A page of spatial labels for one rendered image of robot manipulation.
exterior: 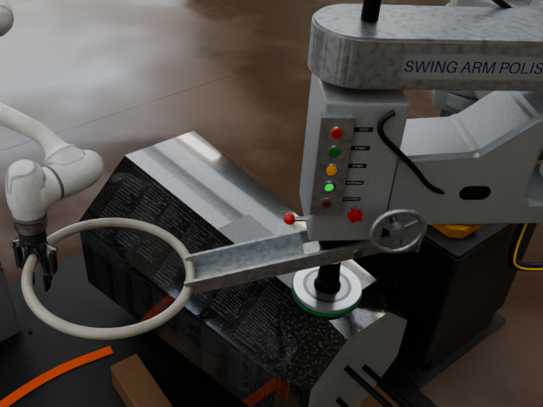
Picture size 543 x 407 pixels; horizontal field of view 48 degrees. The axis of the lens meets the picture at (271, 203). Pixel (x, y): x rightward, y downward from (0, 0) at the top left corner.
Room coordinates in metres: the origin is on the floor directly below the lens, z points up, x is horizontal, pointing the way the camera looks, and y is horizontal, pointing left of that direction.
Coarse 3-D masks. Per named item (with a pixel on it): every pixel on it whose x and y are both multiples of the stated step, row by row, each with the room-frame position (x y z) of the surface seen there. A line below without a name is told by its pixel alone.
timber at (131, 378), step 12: (132, 360) 1.56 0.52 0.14; (120, 372) 1.49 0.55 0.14; (132, 372) 1.50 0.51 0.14; (144, 372) 1.50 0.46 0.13; (120, 384) 1.44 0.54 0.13; (132, 384) 1.44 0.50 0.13; (144, 384) 1.44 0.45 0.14; (156, 384) 1.45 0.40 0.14; (120, 396) 1.46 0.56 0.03; (132, 396) 1.39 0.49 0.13; (144, 396) 1.39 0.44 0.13; (156, 396) 1.40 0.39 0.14
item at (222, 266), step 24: (264, 240) 1.37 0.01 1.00; (288, 240) 1.38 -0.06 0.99; (384, 240) 1.30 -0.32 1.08; (216, 264) 1.34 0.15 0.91; (240, 264) 1.33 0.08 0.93; (264, 264) 1.27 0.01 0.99; (288, 264) 1.27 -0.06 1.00; (312, 264) 1.28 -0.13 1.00; (192, 288) 1.23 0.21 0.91; (216, 288) 1.24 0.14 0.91
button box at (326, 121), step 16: (320, 112) 1.23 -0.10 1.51; (320, 128) 1.21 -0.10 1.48; (352, 128) 1.22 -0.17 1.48; (320, 144) 1.21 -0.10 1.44; (336, 144) 1.21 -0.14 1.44; (320, 160) 1.21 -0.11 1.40; (336, 160) 1.21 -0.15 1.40; (320, 176) 1.21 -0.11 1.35; (336, 176) 1.22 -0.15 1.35; (320, 192) 1.21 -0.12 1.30; (336, 192) 1.22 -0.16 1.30; (320, 208) 1.21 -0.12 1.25; (336, 208) 1.22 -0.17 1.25
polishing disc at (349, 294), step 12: (300, 276) 1.38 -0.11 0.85; (312, 276) 1.38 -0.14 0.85; (348, 276) 1.39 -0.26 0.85; (300, 288) 1.32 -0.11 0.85; (312, 288) 1.33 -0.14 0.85; (348, 288) 1.34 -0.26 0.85; (360, 288) 1.34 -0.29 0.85; (300, 300) 1.28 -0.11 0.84; (312, 300) 1.28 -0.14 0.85; (324, 300) 1.28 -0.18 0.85; (336, 300) 1.28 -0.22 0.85; (348, 300) 1.29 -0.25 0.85; (324, 312) 1.24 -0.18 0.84; (336, 312) 1.25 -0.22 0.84
